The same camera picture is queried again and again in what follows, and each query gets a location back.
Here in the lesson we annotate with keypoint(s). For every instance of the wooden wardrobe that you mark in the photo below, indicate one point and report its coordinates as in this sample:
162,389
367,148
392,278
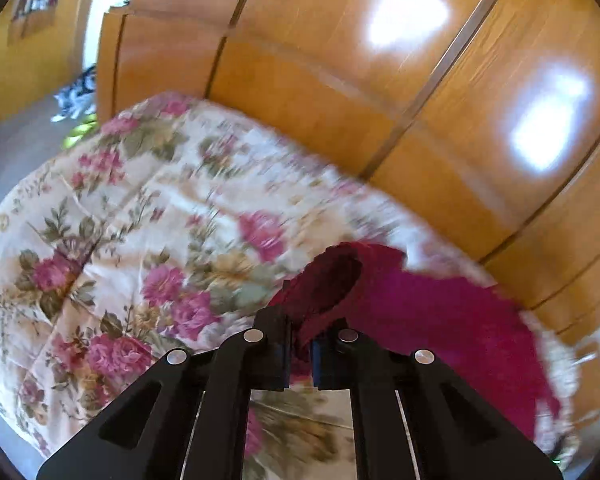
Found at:
305,60

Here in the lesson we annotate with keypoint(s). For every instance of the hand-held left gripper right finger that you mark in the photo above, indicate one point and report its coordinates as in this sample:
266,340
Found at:
322,366

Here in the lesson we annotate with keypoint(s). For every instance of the green item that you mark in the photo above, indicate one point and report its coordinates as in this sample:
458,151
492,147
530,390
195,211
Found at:
80,131

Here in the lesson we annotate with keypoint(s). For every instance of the floral bedspread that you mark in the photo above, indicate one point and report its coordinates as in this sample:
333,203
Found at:
155,210

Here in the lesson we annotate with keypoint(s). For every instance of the striped grey cloth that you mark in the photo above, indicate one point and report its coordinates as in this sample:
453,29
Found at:
77,91

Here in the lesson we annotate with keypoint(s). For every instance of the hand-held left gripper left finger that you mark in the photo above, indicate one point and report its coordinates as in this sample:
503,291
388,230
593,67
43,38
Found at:
281,360

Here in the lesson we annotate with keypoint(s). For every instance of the wooden bookshelf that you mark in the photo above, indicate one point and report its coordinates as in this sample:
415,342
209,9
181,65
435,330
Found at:
35,0

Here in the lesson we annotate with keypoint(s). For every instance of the red knit garment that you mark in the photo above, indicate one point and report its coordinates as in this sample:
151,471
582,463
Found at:
430,320

